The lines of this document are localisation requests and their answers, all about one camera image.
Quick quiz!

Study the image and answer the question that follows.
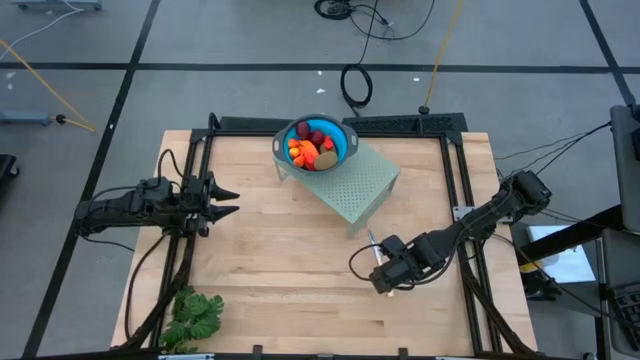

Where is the yellow hanging cable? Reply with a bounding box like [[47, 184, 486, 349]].
[[422, 0, 465, 115]]

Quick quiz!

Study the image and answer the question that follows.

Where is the grey cart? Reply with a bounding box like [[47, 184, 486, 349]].
[[10, 0, 104, 12]]

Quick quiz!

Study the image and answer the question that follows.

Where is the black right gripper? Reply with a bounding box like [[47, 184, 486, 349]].
[[368, 234, 426, 295]]

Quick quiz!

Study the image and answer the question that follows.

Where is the black perforated panel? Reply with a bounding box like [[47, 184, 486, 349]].
[[342, 112, 469, 134]]

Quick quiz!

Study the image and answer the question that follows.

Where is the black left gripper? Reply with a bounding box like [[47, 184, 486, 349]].
[[180, 172, 241, 236]]

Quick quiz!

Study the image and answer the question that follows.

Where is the green plant in white pot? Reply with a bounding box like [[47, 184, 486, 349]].
[[158, 284, 225, 355]]

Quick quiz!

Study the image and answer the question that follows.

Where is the black flat panel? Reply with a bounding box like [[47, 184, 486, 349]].
[[218, 115, 296, 132]]

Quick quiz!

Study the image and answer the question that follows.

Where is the green perforated metal riser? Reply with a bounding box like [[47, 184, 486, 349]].
[[272, 137, 401, 237]]

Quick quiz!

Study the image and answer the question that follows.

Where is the black keyboard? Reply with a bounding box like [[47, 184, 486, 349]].
[[612, 282, 640, 331]]

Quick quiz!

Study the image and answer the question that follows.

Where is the silver mounting plate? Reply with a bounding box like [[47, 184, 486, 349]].
[[452, 204, 514, 224]]

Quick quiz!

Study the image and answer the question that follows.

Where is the grey floor box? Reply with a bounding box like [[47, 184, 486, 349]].
[[0, 110, 52, 127]]

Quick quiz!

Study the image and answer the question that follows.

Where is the blue grey collapsible colander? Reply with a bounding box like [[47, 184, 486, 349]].
[[271, 113, 360, 176]]

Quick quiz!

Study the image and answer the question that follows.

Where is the black hanging cable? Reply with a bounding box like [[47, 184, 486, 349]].
[[339, 0, 384, 117]]

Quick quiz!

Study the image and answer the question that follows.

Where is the black aluminium table frame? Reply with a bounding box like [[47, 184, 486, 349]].
[[110, 112, 540, 360]]

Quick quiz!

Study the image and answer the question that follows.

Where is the yellow floor cable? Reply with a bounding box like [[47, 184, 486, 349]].
[[0, 38, 97, 134]]

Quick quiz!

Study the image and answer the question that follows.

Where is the black floor cable bundle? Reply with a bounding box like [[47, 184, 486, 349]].
[[313, 0, 436, 42]]

